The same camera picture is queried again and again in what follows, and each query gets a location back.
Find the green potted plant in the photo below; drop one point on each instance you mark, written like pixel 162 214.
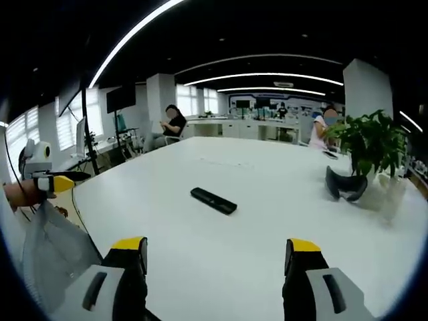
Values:
pixel 371 140

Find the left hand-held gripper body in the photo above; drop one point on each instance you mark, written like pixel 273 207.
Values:
pixel 36 160

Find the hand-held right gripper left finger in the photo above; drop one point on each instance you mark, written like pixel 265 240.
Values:
pixel 100 291

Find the white ceiling light strip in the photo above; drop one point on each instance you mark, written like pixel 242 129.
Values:
pixel 271 90
pixel 267 76

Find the black screen on stand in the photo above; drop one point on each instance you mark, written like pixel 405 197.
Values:
pixel 120 97

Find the blue wall display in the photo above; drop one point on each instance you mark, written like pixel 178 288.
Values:
pixel 267 103

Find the white computer monitor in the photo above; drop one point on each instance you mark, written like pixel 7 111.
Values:
pixel 80 137

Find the dark phone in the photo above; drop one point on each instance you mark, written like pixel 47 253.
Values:
pixel 330 154

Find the long curved ceiling light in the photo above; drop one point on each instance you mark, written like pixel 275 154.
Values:
pixel 133 36

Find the clear glass vase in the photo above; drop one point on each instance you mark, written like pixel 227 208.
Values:
pixel 389 194

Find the black headset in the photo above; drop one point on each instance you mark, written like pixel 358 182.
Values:
pixel 346 185

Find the office chair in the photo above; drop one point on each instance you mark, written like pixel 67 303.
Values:
pixel 177 135

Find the white low cabinet counter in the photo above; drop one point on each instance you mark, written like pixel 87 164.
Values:
pixel 240 127

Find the black remote control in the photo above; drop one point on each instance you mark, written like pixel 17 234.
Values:
pixel 214 201

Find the black tripod pole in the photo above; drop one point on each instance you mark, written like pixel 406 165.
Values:
pixel 87 127

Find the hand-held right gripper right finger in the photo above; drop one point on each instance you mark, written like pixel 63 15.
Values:
pixel 317 291

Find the person's left hand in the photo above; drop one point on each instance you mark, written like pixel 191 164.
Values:
pixel 23 194

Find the transparent plastic bag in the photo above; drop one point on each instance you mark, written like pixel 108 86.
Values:
pixel 57 247

